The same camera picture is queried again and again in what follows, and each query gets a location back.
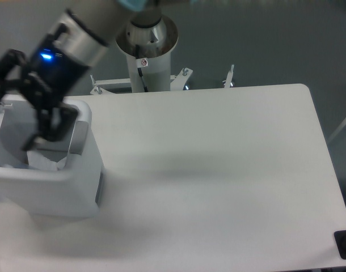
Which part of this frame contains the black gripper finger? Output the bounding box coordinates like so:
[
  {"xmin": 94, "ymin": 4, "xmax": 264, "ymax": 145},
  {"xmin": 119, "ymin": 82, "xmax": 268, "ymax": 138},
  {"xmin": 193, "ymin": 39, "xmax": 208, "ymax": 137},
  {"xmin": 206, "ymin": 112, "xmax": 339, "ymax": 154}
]
[
  {"xmin": 0, "ymin": 49, "xmax": 27, "ymax": 102},
  {"xmin": 22, "ymin": 103, "xmax": 79, "ymax": 151}
]

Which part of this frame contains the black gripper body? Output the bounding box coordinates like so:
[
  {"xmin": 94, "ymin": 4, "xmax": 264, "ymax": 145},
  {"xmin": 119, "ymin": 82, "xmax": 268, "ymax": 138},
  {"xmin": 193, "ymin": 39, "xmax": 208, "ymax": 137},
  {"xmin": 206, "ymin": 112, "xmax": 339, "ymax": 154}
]
[{"xmin": 19, "ymin": 35, "xmax": 90, "ymax": 111}]

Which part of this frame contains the white green plastic wrapper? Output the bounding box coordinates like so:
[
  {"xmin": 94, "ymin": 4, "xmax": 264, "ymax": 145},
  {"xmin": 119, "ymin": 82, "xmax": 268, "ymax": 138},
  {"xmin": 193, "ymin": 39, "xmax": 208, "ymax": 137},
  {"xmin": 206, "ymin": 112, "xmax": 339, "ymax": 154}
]
[{"xmin": 2, "ymin": 150, "xmax": 69, "ymax": 172}]

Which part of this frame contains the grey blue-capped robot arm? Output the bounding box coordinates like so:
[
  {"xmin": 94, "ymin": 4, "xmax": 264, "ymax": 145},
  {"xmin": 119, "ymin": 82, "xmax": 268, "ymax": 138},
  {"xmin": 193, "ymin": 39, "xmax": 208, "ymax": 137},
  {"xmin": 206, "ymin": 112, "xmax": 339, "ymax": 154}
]
[{"xmin": 0, "ymin": 1, "xmax": 178, "ymax": 151}]

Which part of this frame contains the white trash can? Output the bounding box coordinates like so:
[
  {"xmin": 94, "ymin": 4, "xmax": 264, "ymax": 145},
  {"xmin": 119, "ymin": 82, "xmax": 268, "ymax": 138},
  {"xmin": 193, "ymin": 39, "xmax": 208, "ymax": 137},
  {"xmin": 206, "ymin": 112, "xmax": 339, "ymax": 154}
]
[{"xmin": 0, "ymin": 95, "xmax": 104, "ymax": 218}]

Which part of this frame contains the black cable on pedestal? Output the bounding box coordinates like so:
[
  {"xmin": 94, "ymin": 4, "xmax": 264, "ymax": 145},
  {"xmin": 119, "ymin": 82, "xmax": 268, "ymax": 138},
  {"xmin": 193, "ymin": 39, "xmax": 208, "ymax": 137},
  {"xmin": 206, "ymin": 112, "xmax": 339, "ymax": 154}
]
[{"xmin": 134, "ymin": 44, "xmax": 149, "ymax": 93}]

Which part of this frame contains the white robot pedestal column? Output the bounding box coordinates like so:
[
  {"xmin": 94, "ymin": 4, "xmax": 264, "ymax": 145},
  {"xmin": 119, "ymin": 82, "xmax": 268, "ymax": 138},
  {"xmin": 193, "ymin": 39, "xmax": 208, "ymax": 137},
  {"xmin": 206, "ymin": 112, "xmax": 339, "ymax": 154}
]
[{"xmin": 126, "ymin": 53, "xmax": 171, "ymax": 93}]

